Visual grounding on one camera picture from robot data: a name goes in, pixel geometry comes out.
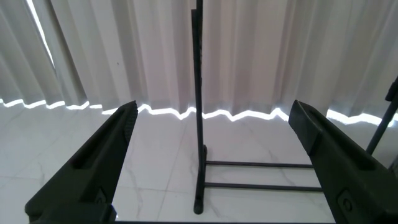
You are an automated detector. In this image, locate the white curtain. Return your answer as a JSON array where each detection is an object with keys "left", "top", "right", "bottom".
[{"left": 0, "top": 0, "right": 398, "bottom": 126}]

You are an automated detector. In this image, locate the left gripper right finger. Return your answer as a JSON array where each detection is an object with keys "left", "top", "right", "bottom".
[{"left": 288, "top": 99, "right": 398, "bottom": 224}]

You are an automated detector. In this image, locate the black clothes rack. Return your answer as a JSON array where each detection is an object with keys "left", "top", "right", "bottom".
[{"left": 190, "top": 0, "right": 398, "bottom": 215}]

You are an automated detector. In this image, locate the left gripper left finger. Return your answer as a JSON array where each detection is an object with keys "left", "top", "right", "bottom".
[{"left": 24, "top": 100, "right": 139, "bottom": 223}]

